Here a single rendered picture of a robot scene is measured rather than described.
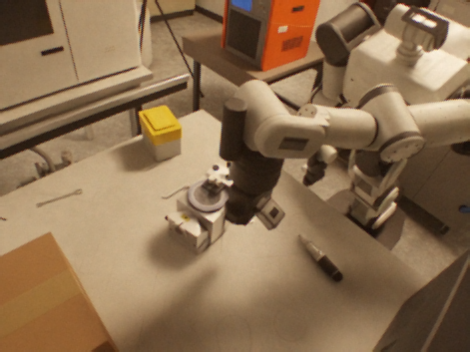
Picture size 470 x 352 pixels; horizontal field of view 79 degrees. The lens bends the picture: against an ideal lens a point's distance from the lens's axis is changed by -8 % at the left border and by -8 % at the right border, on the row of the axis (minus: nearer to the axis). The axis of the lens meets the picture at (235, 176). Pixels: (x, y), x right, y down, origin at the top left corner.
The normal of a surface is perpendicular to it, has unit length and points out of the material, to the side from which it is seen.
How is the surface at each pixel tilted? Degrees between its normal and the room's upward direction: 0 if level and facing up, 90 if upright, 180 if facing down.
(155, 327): 0
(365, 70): 67
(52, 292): 0
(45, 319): 0
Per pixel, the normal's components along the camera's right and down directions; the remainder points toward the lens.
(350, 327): 0.11, -0.70
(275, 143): 0.31, 0.70
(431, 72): -0.19, -0.50
